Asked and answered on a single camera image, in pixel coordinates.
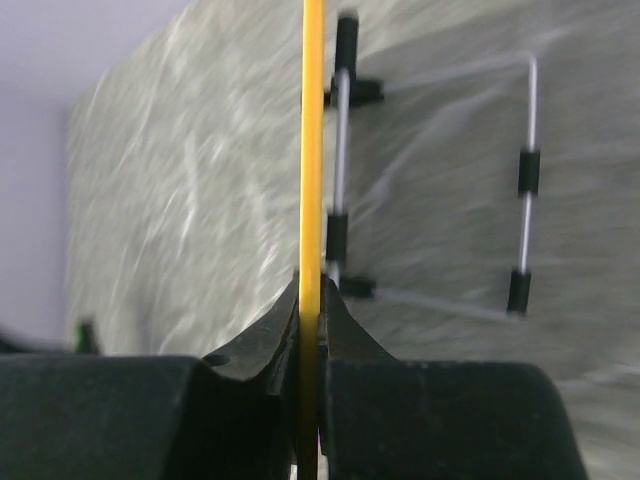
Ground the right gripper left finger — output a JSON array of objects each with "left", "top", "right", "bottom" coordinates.
[{"left": 1, "top": 283, "right": 298, "bottom": 479}]

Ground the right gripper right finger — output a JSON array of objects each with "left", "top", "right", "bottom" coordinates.
[{"left": 320, "top": 279, "right": 587, "bottom": 479}]

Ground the green whiteboard eraser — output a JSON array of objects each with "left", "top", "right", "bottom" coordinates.
[{"left": 74, "top": 318, "right": 100, "bottom": 355}]

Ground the yellow framed whiteboard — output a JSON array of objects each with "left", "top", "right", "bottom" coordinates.
[{"left": 297, "top": 0, "right": 540, "bottom": 480}]

